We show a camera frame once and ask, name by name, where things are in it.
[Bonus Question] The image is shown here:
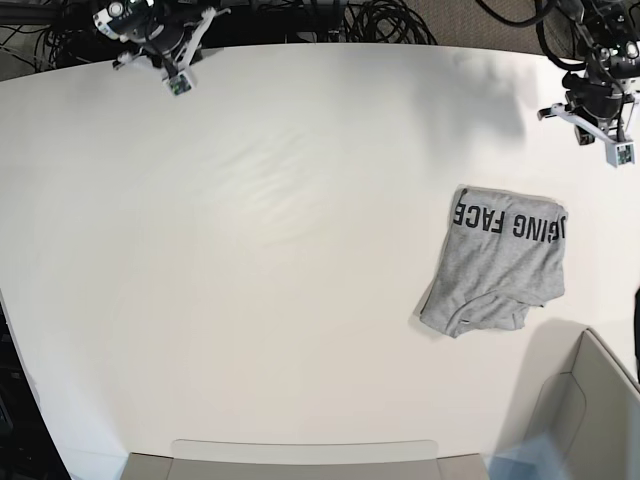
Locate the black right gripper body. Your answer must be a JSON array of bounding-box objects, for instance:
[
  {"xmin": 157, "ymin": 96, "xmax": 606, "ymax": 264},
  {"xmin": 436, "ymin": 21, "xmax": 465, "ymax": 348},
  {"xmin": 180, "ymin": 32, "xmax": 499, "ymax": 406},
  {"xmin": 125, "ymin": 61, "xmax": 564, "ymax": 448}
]
[{"xmin": 137, "ymin": 22, "xmax": 193, "ymax": 68}]

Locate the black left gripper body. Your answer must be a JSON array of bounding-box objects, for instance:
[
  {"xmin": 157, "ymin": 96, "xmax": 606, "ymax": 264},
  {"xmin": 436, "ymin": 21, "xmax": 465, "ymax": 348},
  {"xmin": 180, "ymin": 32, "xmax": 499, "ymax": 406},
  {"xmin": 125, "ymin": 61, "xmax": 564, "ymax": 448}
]
[{"xmin": 562, "ymin": 73, "xmax": 631, "ymax": 141}]

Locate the grey T-shirt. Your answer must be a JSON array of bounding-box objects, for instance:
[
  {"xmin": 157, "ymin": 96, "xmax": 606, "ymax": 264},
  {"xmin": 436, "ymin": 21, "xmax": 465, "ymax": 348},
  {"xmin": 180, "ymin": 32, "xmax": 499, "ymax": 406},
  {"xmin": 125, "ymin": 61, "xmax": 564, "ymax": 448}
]
[{"xmin": 419, "ymin": 186, "xmax": 569, "ymax": 338}]

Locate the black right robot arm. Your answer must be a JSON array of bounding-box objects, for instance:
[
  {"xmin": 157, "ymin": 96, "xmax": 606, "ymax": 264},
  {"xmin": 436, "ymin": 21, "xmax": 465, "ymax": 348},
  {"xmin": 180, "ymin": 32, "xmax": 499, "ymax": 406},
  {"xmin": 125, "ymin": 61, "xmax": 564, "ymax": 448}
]
[{"xmin": 92, "ymin": 0, "xmax": 194, "ymax": 69}]

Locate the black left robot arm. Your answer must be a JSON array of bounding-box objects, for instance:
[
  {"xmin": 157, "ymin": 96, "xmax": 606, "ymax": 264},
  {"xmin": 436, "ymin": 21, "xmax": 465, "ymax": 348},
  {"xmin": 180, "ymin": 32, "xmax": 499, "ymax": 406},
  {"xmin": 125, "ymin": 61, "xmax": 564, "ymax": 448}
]
[{"xmin": 534, "ymin": 1, "xmax": 639, "ymax": 145}]

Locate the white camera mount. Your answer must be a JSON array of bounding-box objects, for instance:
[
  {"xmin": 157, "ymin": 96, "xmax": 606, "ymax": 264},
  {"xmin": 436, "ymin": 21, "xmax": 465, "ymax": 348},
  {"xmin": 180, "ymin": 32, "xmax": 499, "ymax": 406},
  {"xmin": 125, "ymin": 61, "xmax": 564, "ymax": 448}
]
[
  {"xmin": 537, "ymin": 91, "xmax": 639, "ymax": 168},
  {"xmin": 112, "ymin": 7, "xmax": 232, "ymax": 97}
]

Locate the black cable bundle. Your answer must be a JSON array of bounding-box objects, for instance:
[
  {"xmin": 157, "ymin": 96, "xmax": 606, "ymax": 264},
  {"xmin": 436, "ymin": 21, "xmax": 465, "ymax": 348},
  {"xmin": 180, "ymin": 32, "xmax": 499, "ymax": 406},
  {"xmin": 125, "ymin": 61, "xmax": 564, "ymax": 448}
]
[{"xmin": 294, "ymin": 0, "xmax": 441, "ymax": 46}]

